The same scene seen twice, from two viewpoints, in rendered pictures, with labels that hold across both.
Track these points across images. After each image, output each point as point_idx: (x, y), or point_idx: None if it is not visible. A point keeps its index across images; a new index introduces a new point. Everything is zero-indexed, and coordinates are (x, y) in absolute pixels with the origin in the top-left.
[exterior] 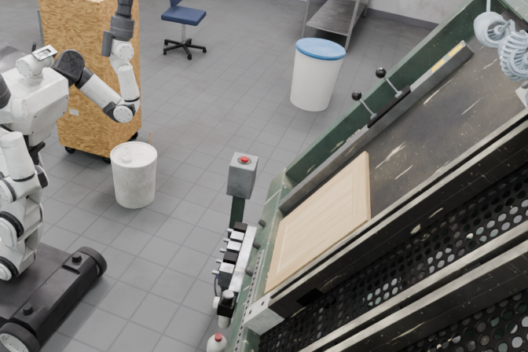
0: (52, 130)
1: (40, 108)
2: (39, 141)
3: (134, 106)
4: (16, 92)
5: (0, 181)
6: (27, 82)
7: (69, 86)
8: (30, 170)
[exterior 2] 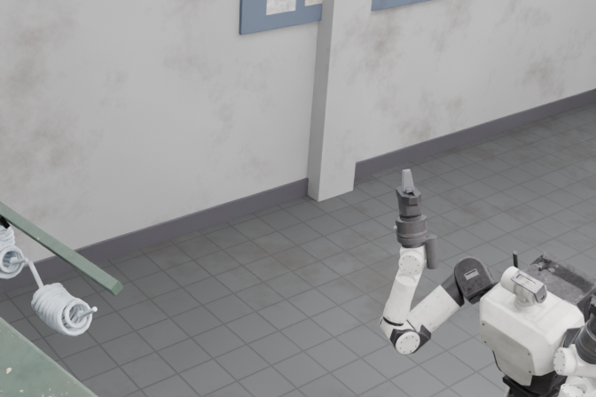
0: (524, 381)
1: (490, 323)
2: (506, 374)
3: None
4: (498, 293)
5: None
6: None
7: None
8: (388, 314)
